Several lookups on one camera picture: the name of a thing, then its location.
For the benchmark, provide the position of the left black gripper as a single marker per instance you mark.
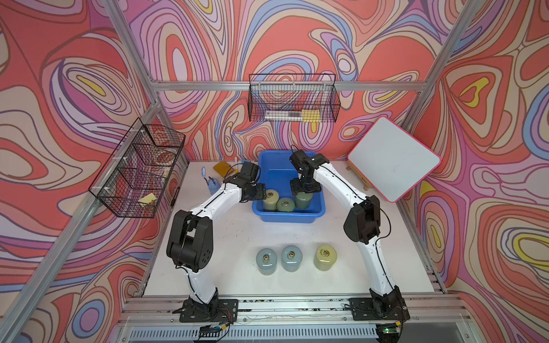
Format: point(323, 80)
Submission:
point(260, 191)

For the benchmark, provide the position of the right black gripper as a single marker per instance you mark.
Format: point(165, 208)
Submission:
point(297, 188)

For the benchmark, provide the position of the blue plastic basket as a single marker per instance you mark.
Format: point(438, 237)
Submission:
point(276, 173)

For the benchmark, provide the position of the yellow-green tea canister back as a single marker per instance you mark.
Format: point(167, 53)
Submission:
point(325, 257)

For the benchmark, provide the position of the yellow-green tea canister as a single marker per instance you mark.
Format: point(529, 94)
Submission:
point(325, 257)
point(271, 200)

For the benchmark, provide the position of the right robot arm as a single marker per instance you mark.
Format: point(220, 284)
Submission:
point(362, 226)

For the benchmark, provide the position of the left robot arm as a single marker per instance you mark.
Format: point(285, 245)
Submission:
point(190, 245)

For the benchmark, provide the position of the yellow-green tea canister front-left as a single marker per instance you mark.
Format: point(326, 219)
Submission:
point(271, 200)

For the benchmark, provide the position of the green tea canister front-right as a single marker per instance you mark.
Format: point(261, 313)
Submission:
point(303, 200)

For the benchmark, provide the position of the green tea canister front-middle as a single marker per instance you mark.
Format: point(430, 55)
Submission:
point(285, 205)

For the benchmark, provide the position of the clear tube in basket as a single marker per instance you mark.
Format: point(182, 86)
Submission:
point(276, 115)

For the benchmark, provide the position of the yellow sponge in basket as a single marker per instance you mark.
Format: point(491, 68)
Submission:
point(147, 200)

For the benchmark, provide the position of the yellow square pad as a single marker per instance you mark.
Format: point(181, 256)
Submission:
point(224, 169)

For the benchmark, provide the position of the blue bottle with brush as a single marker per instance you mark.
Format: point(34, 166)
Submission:
point(213, 184)

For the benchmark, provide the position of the yellow sticky notes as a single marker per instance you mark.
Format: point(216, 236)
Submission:
point(313, 116)

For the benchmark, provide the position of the wooden easel stand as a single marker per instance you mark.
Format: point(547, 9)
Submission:
point(366, 183)

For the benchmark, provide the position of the green circuit board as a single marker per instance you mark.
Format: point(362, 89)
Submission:
point(211, 331)

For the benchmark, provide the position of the black wire basket back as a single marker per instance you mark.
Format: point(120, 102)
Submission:
point(293, 92)

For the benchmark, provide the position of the black wire basket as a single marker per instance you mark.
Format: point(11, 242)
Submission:
point(293, 92)
point(143, 162)

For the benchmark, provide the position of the white board pink frame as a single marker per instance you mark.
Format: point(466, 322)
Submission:
point(392, 160)

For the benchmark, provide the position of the black wire basket left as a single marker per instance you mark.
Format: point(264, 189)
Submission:
point(143, 162)

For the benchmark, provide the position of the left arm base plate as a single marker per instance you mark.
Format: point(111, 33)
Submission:
point(223, 311)

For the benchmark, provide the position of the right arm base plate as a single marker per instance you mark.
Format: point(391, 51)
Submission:
point(384, 308)

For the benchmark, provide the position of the aluminium rail base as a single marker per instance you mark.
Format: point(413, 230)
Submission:
point(434, 317)

